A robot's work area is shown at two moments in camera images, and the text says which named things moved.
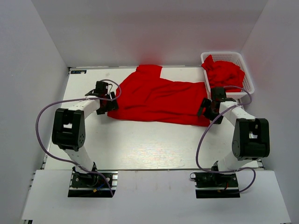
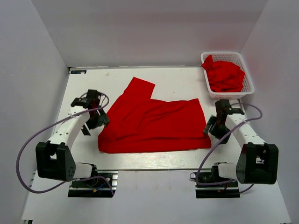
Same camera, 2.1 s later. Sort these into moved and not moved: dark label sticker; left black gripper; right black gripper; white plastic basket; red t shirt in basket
Moved: left black gripper; right black gripper
Not moved: white plastic basket; red t shirt in basket; dark label sticker
